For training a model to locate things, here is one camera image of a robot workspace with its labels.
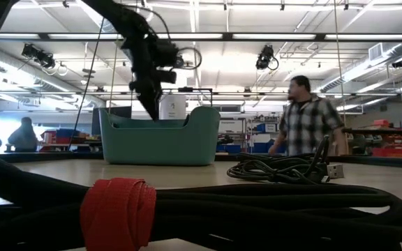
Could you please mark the black ceiling-mounted camera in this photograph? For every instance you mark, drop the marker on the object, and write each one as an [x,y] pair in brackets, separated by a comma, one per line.
[400,63]
[265,57]
[38,55]

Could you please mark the black overhead light bar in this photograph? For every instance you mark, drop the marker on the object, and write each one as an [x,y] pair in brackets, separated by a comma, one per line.
[274,36]

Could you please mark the white column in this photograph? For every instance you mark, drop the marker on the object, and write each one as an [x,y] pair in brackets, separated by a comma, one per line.
[173,104]

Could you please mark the black aluminium table frame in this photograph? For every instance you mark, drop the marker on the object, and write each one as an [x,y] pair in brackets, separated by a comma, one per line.
[396,162]

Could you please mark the white sign board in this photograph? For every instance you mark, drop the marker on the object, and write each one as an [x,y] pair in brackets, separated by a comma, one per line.
[230,126]

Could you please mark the teal plastic bin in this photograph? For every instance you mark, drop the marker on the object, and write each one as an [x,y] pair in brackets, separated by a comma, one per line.
[159,146]

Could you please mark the red storage bin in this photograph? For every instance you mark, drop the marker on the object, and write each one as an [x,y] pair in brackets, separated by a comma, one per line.
[380,122]

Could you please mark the silver ventilation duct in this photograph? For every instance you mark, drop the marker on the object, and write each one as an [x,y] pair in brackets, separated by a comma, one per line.
[379,59]

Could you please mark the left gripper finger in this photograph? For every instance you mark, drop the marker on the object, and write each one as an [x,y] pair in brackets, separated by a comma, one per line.
[149,101]
[158,101]

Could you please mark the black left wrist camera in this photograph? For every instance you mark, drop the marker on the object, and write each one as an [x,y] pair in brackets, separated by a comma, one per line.
[167,76]

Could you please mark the black background rig frame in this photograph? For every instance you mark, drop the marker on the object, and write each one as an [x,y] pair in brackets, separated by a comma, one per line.
[187,89]

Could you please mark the black workbench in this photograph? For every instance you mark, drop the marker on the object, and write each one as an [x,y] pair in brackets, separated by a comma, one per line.
[396,131]

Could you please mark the person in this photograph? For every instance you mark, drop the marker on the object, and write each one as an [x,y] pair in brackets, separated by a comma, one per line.
[23,137]
[307,122]

